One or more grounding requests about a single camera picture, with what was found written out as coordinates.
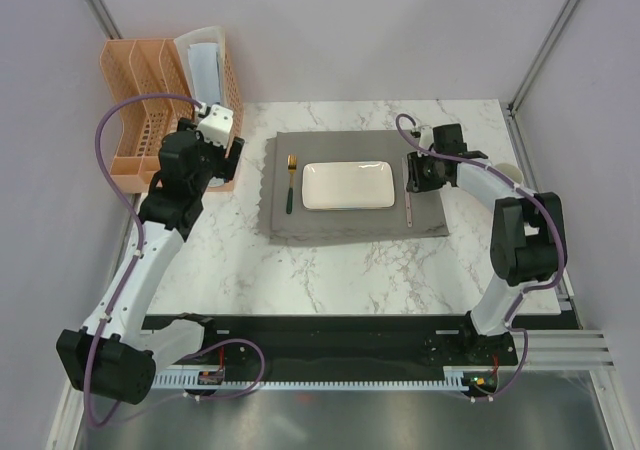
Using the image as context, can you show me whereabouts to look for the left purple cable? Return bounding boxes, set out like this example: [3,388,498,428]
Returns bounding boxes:
[82,94,209,429]

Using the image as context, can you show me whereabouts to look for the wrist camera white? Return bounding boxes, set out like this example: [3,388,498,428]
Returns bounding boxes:
[412,125,434,151]
[196,105,234,148]

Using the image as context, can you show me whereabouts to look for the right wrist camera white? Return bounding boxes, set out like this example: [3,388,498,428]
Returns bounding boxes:
[412,125,434,151]

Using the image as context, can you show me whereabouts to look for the aluminium frame rail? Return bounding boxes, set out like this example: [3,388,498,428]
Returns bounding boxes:
[524,330,614,371]

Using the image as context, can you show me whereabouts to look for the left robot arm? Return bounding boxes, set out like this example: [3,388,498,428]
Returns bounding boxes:
[56,113,244,404]

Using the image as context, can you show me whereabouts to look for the white slotted cable duct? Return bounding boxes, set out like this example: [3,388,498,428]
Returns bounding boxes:
[152,366,497,392]

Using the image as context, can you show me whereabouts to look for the white paper folder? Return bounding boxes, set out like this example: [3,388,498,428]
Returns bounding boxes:
[173,26,229,107]

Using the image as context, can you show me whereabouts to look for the black knife pink handle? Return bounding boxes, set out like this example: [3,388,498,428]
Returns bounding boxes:
[402,157,413,228]

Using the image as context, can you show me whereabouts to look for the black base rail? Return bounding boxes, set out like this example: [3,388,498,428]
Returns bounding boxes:
[142,313,521,381]

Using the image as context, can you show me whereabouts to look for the grey scalloped placemat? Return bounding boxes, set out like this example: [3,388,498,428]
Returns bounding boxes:
[257,130,450,246]

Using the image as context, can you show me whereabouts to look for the orange plastic file organizer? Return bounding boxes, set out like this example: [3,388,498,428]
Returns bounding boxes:
[99,35,245,194]

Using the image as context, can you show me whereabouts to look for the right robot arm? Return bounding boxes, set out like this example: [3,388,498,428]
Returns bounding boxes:
[396,114,567,364]

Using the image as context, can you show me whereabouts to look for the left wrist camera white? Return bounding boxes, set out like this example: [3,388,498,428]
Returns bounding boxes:
[196,105,234,148]

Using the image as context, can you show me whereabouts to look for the white rectangular plate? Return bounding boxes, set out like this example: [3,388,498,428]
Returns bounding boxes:
[301,161,396,211]

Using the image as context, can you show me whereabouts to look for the gold fork green handle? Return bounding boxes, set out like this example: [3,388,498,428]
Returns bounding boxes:
[286,154,297,215]

